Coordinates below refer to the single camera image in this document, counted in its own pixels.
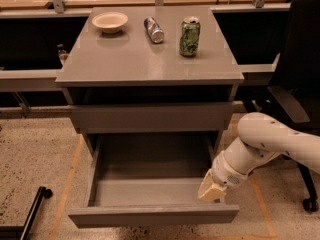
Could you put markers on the long grey desk frame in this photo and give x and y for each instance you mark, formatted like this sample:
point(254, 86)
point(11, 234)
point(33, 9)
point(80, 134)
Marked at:
point(251, 35)

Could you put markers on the blue silver soda can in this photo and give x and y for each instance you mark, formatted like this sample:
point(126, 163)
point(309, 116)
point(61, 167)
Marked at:
point(154, 31)

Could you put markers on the grey top drawer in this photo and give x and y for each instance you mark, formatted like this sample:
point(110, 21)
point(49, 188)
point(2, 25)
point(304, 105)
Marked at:
point(134, 118)

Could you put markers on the grey drawer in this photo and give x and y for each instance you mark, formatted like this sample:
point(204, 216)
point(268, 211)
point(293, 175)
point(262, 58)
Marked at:
point(149, 179)
point(134, 118)

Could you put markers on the grey drawer cabinet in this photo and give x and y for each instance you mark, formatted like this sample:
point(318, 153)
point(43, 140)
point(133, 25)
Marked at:
point(128, 68)

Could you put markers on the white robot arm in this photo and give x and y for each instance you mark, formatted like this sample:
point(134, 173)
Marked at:
point(261, 138)

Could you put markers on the black wheeled stand base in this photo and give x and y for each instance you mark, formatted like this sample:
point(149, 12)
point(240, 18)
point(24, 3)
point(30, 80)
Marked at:
point(22, 232)

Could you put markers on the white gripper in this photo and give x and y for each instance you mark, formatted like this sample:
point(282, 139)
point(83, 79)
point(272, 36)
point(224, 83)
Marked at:
point(225, 172)

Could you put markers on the black office chair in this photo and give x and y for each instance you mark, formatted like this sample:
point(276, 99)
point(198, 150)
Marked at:
point(292, 96)

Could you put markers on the crushed green soda can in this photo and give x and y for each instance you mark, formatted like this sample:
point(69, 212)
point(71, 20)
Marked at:
point(190, 34)

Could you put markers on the white paper bowl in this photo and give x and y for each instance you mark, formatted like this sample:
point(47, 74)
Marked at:
point(110, 22)

